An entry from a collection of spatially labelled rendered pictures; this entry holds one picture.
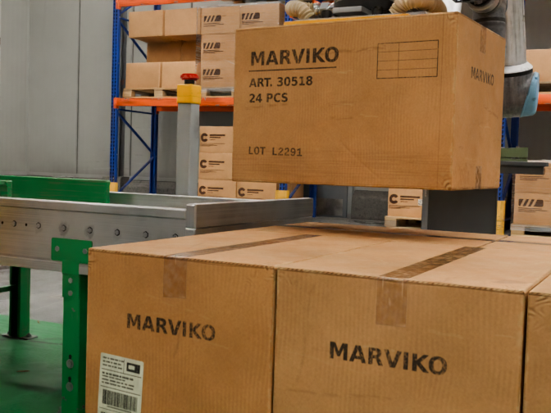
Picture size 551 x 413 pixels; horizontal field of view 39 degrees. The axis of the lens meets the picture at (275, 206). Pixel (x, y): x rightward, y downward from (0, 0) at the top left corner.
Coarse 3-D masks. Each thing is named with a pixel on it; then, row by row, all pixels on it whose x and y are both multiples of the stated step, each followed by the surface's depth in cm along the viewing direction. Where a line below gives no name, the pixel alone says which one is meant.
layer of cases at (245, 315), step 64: (128, 256) 141; (192, 256) 137; (256, 256) 140; (320, 256) 145; (384, 256) 146; (448, 256) 150; (512, 256) 154; (128, 320) 142; (192, 320) 136; (256, 320) 130; (320, 320) 124; (384, 320) 119; (448, 320) 115; (512, 320) 111; (128, 384) 142; (192, 384) 136; (256, 384) 130; (320, 384) 125; (384, 384) 120; (448, 384) 115; (512, 384) 111
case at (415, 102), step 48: (240, 48) 202; (288, 48) 194; (336, 48) 187; (384, 48) 181; (432, 48) 175; (480, 48) 187; (240, 96) 202; (288, 96) 195; (336, 96) 188; (384, 96) 181; (432, 96) 175; (480, 96) 189; (240, 144) 203; (288, 144) 195; (336, 144) 188; (384, 144) 182; (432, 144) 176; (480, 144) 191
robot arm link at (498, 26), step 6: (480, 18) 218; (486, 18) 217; (492, 18) 216; (498, 18) 217; (504, 18) 218; (480, 24) 218; (486, 24) 217; (492, 24) 216; (498, 24) 217; (504, 24) 218; (492, 30) 216; (498, 30) 217; (504, 30) 218; (504, 36) 218
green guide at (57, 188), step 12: (12, 180) 291; (24, 180) 289; (36, 180) 286; (48, 180) 283; (60, 180) 281; (72, 180) 278; (84, 180) 275; (96, 180) 273; (108, 180) 273; (12, 192) 291; (24, 192) 289; (36, 192) 286; (48, 192) 283; (60, 192) 281; (72, 192) 278; (84, 192) 276; (96, 192) 273; (108, 192) 273
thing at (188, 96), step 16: (192, 96) 284; (192, 112) 285; (192, 128) 286; (192, 144) 286; (176, 160) 288; (192, 160) 287; (176, 176) 288; (192, 176) 287; (176, 192) 288; (192, 192) 288
